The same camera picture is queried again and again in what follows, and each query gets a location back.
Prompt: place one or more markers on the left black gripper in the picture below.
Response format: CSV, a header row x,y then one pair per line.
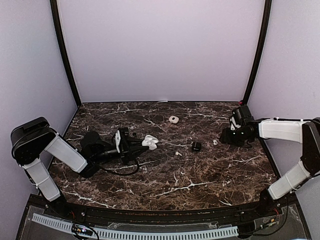
x,y
127,148

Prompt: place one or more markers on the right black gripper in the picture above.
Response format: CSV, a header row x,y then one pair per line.
x,y
226,138

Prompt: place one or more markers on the white earbud charging case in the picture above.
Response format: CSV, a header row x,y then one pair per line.
x,y
150,142

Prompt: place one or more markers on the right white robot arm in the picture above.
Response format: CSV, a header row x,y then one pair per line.
x,y
244,129

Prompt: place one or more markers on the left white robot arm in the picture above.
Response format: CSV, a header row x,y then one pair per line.
x,y
34,137

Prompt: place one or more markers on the black small charging case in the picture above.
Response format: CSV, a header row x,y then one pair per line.
x,y
196,146

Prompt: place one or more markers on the green circuit board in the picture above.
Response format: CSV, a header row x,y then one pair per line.
x,y
81,230

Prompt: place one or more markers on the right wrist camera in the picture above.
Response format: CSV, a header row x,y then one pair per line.
x,y
237,118

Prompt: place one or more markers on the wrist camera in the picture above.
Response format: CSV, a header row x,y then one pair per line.
x,y
237,118
120,140

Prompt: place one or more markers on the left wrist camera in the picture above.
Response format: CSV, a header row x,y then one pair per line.
x,y
120,140

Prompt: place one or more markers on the black front rail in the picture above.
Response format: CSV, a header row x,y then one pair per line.
x,y
239,214

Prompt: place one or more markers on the grey slotted cable duct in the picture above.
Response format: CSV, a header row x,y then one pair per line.
x,y
125,231

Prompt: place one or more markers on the right black frame post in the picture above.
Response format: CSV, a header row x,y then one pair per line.
x,y
259,51

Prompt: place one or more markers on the black frame post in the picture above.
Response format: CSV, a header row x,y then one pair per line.
x,y
259,51
63,51

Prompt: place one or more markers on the left black frame post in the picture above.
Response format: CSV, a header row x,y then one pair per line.
x,y
63,51

